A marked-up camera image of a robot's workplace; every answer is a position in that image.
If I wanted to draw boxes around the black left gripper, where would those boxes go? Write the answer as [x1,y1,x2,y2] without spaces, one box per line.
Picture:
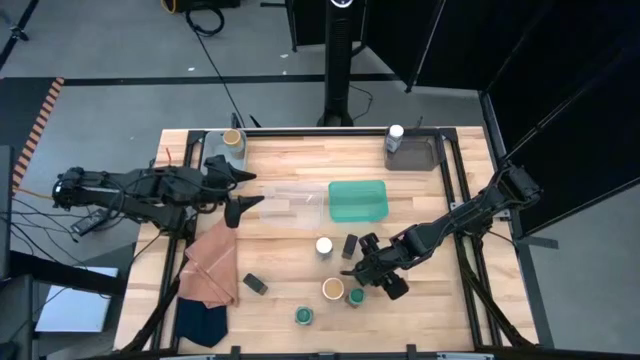
[185,154,265,229]

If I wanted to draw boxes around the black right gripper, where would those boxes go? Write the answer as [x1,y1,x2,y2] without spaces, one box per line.
[341,227,426,301]

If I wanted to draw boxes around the black block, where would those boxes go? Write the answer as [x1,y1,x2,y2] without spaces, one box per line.
[242,272,270,296]
[341,233,360,260]

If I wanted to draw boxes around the green label oregano jar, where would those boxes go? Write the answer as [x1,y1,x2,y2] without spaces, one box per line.
[293,305,315,327]
[344,287,367,309]

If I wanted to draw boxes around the gold lid spice jar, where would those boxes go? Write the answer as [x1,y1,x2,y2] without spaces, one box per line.
[321,277,346,302]
[221,127,247,160]

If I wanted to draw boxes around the white lid bagel seasoning jar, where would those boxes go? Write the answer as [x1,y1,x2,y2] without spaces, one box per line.
[314,236,335,260]
[384,123,405,154]

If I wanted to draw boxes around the frosted white plastic bin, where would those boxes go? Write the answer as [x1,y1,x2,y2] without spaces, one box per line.
[202,128,250,174]

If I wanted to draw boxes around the clear plastic bin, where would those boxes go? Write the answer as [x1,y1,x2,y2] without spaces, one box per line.
[258,182,329,231]

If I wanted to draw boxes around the teal plastic bin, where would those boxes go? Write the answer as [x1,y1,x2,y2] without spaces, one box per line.
[327,179,391,224]

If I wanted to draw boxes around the salmon pink cloth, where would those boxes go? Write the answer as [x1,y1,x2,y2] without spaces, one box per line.
[178,218,240,309]

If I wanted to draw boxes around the smoky grey plastic bin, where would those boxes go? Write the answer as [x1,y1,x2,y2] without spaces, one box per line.
[383,134,441,172]

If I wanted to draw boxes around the navy blue cloth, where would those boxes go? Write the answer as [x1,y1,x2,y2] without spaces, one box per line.
[173,297,230,349]

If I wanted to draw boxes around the black power adapter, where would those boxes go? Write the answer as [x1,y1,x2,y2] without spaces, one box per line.
[70,208,109,236]

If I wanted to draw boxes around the black tower stand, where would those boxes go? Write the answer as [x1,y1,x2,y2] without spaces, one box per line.
[316,0,362,128]

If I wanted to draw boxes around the white flat panel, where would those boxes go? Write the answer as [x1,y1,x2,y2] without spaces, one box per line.
[34,266,120,334]

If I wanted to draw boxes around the orange black hazard tape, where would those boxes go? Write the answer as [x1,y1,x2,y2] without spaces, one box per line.
[12,77,66,194]

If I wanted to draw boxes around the black partition screen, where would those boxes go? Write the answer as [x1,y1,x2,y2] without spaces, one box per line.
[284,0,640,236]

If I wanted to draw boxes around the black tripod leg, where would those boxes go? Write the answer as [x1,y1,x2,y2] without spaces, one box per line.
[0,0,40,69]

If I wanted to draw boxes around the black floor cable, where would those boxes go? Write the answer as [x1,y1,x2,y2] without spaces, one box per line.
[184,4,247,129]

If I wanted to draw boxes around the orange cable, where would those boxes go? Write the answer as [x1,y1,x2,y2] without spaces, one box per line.
[18,186,57,202]

